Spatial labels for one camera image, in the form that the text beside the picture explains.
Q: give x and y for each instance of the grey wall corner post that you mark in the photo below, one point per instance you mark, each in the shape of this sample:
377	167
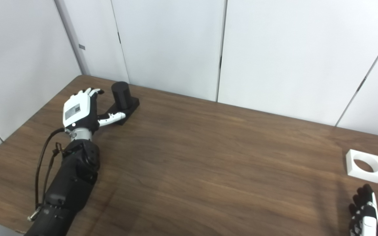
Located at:
74	39

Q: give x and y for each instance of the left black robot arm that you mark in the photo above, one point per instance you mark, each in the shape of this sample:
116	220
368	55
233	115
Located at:
71	183

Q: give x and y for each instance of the black peg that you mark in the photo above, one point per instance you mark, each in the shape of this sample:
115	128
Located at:
121	96

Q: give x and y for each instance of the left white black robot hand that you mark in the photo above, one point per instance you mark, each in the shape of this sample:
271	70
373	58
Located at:
76	111

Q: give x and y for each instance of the white square piece with hole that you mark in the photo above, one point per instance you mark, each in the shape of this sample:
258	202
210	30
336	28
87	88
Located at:
351	165

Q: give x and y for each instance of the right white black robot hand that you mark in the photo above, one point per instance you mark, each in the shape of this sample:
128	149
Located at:
366	216

